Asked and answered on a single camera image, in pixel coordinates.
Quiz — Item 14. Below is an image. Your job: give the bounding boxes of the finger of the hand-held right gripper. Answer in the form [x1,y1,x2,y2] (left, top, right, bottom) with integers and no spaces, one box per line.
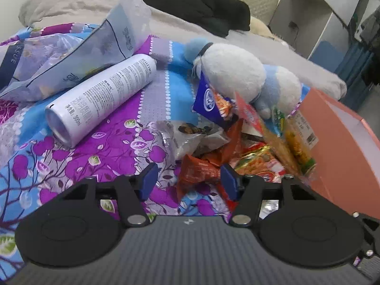
[353,211,380,271]

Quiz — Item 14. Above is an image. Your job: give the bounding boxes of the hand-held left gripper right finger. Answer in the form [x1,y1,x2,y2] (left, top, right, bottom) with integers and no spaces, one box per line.
[221,164,319,227]

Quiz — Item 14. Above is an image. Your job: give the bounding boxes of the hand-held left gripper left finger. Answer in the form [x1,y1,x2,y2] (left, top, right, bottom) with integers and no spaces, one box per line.
[61,163,160,227]

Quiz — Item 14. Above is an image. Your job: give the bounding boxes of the clear red-edged snack packet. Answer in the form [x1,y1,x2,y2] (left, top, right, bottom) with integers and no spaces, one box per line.
[282,110,317,176]

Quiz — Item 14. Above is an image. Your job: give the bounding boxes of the large blue snack packet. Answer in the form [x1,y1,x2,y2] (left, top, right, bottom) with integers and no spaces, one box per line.
[192,74,238,128]

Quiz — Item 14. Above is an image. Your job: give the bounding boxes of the pink cardboard box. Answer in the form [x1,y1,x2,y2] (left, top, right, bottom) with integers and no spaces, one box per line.
[297,87,380,214]

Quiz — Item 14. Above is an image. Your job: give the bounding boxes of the orange red snack packet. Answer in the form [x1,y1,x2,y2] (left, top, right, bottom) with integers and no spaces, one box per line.
[232,142,287,183]

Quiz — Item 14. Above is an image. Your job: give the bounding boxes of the purple floral printed bedsheet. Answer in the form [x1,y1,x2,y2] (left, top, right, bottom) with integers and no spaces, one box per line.
[0,24,300,274]

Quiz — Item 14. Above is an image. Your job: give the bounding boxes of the grey crumpled snack packet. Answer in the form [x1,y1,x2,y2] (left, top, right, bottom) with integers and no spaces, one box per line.
[154,120,229,161]

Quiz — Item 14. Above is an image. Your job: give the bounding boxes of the white spray can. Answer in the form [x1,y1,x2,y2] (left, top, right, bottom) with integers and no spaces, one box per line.
[44,53,157,148]

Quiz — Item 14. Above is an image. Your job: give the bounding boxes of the white and blue plush toy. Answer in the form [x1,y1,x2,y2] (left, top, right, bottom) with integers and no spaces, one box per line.
[184,38,303,119]

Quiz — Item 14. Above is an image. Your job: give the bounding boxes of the pale blue tissue pack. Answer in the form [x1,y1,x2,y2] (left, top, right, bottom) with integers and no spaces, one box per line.
[0,0,152,103]

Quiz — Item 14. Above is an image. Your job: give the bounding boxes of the cream plush pillow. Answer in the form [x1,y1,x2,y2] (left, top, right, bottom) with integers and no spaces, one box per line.
[249,16,285,40]

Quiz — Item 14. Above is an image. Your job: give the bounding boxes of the blue board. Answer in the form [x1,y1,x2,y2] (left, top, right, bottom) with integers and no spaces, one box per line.
[309,40,346,72]

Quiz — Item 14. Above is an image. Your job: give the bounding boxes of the blue fabric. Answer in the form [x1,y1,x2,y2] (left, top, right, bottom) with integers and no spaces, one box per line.
[335,42,375,107]

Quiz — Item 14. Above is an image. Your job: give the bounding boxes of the black clothing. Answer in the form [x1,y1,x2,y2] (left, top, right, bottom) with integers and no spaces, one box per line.
[95,0,251,38]

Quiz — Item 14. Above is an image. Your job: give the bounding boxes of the white cabinet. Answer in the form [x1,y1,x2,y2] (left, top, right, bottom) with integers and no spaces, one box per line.
[269,0,371,75]

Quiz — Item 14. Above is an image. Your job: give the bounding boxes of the dark hanging clothing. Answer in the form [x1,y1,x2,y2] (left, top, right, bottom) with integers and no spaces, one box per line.
[353,6,380,86]

